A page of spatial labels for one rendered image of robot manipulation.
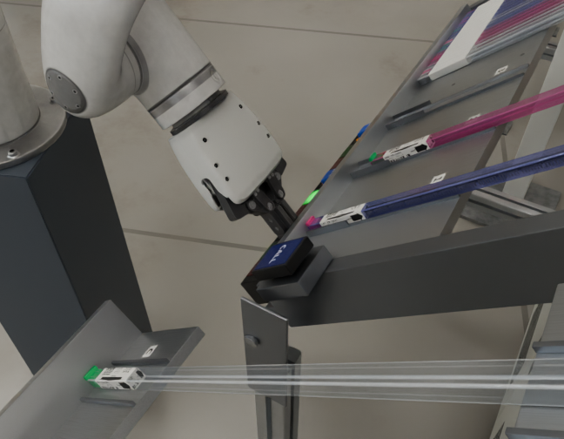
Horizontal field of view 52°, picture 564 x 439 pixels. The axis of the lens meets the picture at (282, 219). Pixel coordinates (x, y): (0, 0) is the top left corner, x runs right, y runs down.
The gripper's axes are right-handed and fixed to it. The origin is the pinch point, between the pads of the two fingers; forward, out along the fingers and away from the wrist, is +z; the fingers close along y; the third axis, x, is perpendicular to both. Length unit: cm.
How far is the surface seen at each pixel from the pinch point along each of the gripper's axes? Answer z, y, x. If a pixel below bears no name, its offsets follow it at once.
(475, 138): 2.5, -9.4, 20.5
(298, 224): 0.5, 1.4, 3.6
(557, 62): 30, -94, -2
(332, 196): 1.7, -5.1, 3.6
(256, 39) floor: -11, -141, -117
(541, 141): 48, -94, -14
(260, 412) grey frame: 16.9, 14.0, -8.5
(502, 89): 2.5, -19.3, 20.5
